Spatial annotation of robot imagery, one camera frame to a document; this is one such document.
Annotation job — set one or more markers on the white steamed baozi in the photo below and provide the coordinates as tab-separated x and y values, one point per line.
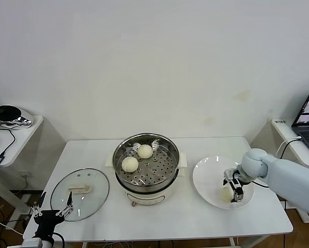
145	151
225	194
130	164

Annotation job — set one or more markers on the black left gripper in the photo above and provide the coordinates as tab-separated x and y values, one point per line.
47	218

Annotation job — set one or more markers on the white round plate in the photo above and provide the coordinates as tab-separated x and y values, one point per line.
208	175

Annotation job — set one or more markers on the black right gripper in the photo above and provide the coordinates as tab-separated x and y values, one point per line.
238	179

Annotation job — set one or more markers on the white wall socket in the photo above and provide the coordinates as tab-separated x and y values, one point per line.
24	175

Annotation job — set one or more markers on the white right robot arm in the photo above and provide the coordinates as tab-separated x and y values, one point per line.
286	178

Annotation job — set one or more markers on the cream electric cooking pot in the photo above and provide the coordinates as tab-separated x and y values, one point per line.
146	197

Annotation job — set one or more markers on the shiny chrome helmet-shaped object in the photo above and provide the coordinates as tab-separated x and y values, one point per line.
9	116

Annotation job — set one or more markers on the white side table with laptop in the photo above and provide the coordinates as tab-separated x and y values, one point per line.
283	130

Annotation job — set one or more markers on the white label sticker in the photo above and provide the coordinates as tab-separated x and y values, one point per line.
280	122

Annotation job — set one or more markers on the stainless steel steamer basket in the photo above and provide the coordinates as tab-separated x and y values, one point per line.
157	165

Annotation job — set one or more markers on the white side table with chrome object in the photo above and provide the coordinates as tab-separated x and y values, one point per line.
22	139

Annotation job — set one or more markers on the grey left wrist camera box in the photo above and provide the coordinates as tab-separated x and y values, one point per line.
31	243

